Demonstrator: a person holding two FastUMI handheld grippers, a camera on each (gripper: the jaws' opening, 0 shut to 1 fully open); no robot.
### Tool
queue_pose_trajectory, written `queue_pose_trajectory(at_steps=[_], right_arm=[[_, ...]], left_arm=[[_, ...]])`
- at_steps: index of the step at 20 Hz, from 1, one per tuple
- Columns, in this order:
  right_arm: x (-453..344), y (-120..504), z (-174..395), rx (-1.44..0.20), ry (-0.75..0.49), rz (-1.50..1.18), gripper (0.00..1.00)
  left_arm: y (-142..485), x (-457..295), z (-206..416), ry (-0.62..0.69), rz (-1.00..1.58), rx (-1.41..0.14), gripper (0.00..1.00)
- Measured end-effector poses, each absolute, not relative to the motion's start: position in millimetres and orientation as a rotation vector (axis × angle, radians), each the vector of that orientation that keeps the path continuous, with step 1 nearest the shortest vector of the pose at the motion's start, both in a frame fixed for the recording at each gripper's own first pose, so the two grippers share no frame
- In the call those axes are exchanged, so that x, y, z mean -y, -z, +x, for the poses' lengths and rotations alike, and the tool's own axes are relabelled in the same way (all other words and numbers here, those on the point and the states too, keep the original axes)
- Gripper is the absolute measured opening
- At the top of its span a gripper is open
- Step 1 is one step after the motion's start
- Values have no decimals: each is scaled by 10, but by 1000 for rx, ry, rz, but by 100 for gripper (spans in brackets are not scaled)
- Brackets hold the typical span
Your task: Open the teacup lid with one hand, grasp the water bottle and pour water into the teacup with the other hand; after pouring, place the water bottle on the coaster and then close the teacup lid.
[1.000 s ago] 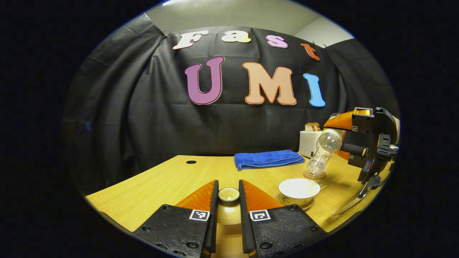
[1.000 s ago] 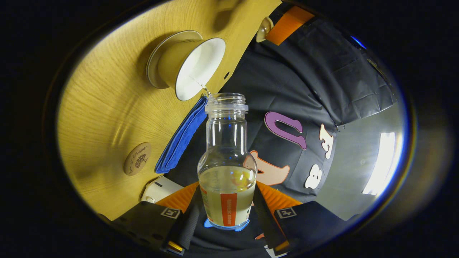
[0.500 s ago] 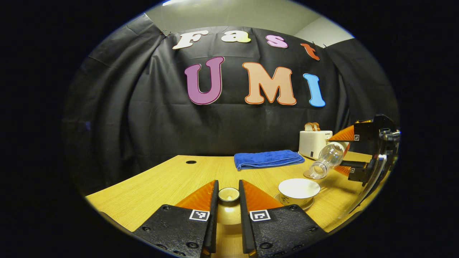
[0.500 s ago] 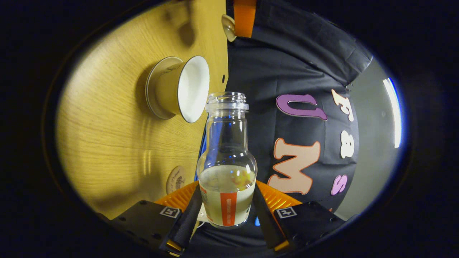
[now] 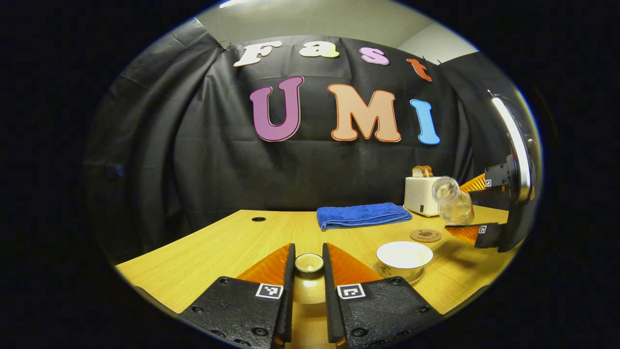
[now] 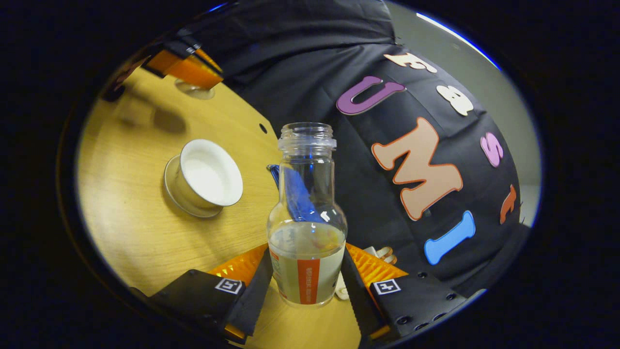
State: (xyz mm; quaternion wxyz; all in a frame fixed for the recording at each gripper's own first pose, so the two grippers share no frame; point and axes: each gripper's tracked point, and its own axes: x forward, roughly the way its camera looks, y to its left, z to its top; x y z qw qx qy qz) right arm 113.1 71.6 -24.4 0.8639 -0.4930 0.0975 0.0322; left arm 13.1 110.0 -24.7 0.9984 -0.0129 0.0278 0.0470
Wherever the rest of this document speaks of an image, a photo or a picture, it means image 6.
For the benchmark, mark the toast bread slice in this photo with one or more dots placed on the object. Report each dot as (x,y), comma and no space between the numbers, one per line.
(386,251)
(391,260)

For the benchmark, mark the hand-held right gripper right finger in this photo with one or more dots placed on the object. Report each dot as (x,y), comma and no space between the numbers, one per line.
(356,291)

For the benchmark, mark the clear glass water bottle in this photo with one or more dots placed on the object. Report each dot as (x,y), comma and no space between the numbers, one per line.
(307,261)

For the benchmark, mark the folded blue towel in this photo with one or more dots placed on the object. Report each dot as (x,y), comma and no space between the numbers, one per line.
(272,173)

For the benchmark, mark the yellow ceramic teacup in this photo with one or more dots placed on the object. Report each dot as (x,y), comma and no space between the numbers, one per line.
(203,174)

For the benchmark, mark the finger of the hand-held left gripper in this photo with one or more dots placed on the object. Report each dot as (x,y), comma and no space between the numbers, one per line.
(189,70)
(208,59)

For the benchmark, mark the yellow ceramic saucer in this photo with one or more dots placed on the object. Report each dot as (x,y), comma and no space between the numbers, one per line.
(169,189)

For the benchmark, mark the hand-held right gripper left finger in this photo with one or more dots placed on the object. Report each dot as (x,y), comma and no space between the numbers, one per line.
(256,295)

